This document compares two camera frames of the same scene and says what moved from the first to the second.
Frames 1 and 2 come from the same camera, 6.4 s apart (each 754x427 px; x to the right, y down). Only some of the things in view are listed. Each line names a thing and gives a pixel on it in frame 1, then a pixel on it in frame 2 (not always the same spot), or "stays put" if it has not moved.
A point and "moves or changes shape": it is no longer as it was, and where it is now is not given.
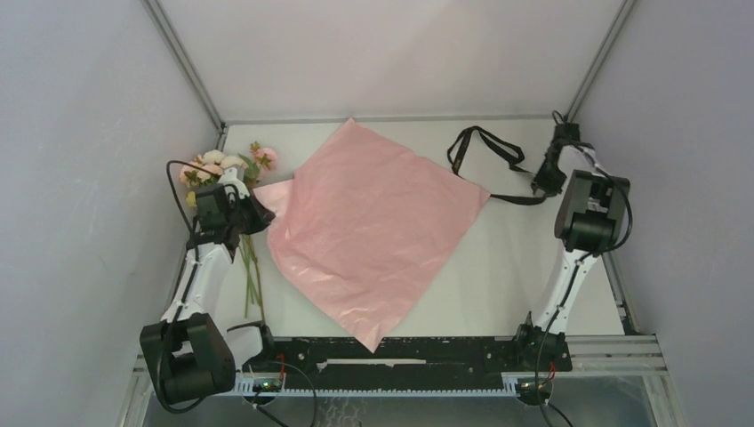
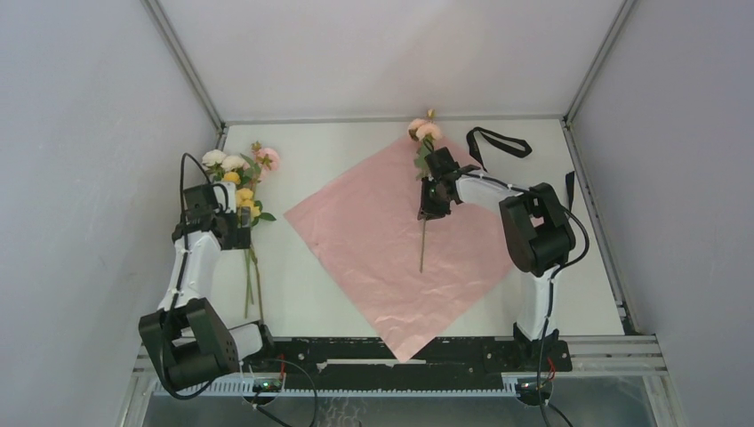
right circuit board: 535,387 stays put
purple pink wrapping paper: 368,230 moves or changes shape
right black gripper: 541,181 -> 427,207
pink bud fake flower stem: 262,158 stays put
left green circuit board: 268,386 stays put
